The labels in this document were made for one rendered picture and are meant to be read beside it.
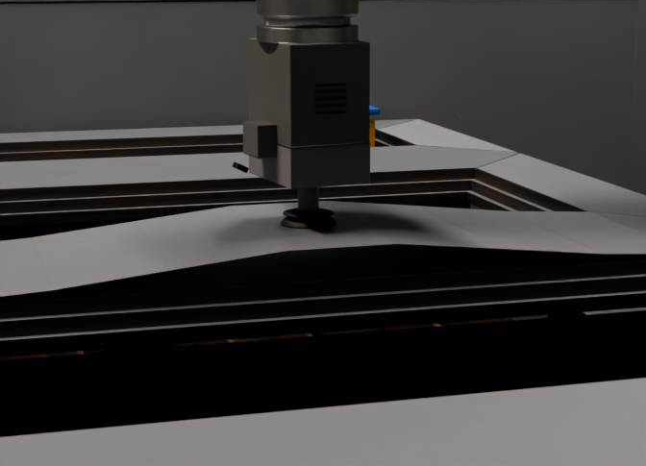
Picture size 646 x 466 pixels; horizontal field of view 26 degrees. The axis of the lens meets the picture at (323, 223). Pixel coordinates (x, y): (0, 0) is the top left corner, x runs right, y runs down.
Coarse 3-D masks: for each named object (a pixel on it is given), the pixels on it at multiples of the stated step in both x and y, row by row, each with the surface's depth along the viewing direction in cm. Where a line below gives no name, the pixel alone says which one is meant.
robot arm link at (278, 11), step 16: (256, 0) 103; (272, 0) 100; (288, 0) 99; (304, 0) 99; (320, 0) 99; (336, 0) 99; (352, 0) 101; (272, 16) 100; (288, 16) 99; (304, 16) 99; (320, 16) 99; (336, 16) 100; (352, 16) 101
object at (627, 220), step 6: (606, 216) 120; (612, 216) 120; (618, 216) 120; (624, 216) 120; (630, 216) 120; (636, 216) 120; (642, 216) 120; (618, 222) 117; (624, 222) 117; (630, 222) 118; (636, 222) 118; (642, 222) 118; (636, 228) 115; (642, 228) 115
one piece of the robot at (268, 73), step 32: (288, 32) 100; (320, 32) 99; (352, 32) 101; (256, 64) 104; (288, 64) 99; (320, 64) 99; (352, 64) 100; (256, 96) 105; (288, 96) 99; (320, 96) 100; (352, 96) 101; (256, 128) 101; (288, 128) 100; (320, 128) 100; (352, 128) 101; (256, 160) 106; (288, 160) 100; (320, 160) 101; (352, 160) 102
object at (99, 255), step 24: (48, 240) 107; (72, 240) 106; (96, 240) 106; (120, 240) 105; (144, 240) 104; (48, 264) 100; (72, 264) 99; (96, 264) 98; (120, 264) 97; (144, 264) 97
